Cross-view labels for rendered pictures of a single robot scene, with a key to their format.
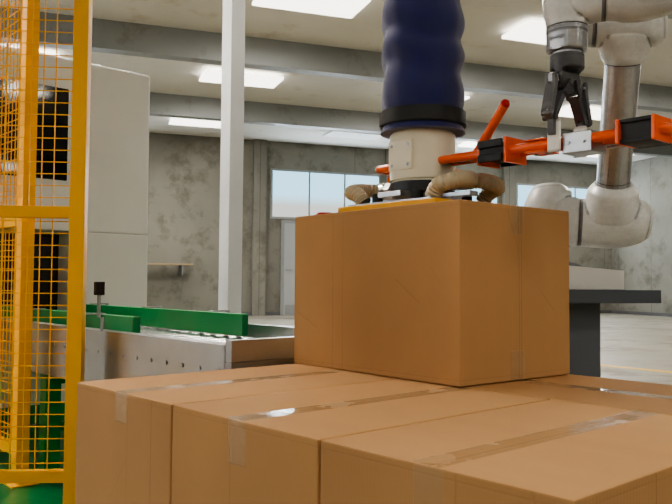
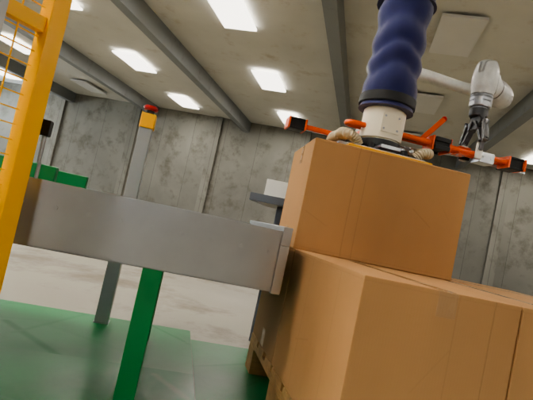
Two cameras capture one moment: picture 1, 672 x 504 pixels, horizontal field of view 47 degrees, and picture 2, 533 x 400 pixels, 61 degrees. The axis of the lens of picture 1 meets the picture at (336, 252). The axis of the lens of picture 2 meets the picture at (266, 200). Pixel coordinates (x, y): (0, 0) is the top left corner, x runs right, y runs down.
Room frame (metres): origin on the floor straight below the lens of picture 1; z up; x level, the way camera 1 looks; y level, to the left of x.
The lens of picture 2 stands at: (1.36, 1.51, 0.60)
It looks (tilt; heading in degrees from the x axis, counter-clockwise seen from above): 3 degrees up; 302
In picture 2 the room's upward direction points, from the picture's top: 12 degrees clockwise
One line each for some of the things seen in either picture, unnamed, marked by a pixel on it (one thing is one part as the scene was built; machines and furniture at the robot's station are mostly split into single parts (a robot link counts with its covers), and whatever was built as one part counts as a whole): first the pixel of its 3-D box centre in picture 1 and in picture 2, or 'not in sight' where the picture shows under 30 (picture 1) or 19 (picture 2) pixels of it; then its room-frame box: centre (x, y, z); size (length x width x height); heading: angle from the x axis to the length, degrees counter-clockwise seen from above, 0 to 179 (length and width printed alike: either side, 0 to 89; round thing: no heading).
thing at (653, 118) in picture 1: (643, 131); (511, 164); (1.53, -0.62, 1.07); 0.08 x 0.07 x 0.05; 42
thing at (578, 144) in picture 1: (584, 143); (482, 159); (1.64, -0.53, 1.07); 0.07 x 0.07 x 0.04; 42
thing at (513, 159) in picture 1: (501, 153); (436, 145); (1.80, -0.39, 1.07); 0.10 x 0.08 x 0.06; 132
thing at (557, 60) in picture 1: (567, 74); (477, 119); (1.69, -0.51, 1.23); 0.08 x 0.07 x 0.09; 132
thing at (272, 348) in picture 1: (326, 344); (266, 231); (2.27, 0.02, 0.58); 0.70 x 0.03 x 0.06; 133
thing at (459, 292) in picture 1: (424, 291); (365, 210); (1.99, -0.23, 0.74); 0.60 x 0.40 x 0.40; 39
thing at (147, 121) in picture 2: not in sight; (125, 217); (3.03, 0.05, 0.50); 0.07 x 0.07 x 1.00; 43
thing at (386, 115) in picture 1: (423, 121); (386, 103); (1.99, -0.23, 1.19); 0.23 x 0.23 x 0.04
